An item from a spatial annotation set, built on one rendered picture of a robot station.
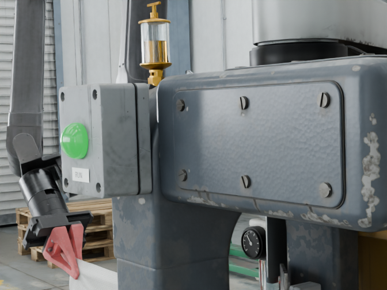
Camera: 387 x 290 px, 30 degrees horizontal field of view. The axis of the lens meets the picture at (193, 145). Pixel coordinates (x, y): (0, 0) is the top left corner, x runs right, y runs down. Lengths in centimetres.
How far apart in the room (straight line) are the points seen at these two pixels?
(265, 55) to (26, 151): 64
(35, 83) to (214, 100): 80
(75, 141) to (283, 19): 21
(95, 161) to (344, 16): 26
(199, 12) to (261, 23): 870
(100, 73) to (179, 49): 105
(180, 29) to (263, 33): 864
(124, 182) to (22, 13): 86
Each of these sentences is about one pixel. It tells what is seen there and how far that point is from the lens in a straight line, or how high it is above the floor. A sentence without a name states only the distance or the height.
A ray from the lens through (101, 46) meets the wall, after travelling 919.
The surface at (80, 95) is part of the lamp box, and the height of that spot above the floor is 132.
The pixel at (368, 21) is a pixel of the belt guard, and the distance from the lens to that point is 75.
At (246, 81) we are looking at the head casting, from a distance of 50.
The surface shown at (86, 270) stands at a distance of 109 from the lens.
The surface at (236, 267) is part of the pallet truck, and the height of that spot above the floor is 7.
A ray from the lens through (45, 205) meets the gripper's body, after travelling 116.
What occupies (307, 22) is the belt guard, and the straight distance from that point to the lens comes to 64.
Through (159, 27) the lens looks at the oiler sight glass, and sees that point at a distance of 64.
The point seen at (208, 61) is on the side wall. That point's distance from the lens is 916.
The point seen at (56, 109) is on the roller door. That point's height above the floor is 134.
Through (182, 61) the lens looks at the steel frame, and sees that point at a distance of 927.
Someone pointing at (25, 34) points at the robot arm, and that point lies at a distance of 137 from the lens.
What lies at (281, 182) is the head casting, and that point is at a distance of 47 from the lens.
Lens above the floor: 131
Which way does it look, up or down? 3 degrees down
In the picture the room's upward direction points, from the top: 2 degrees counter-clockwise
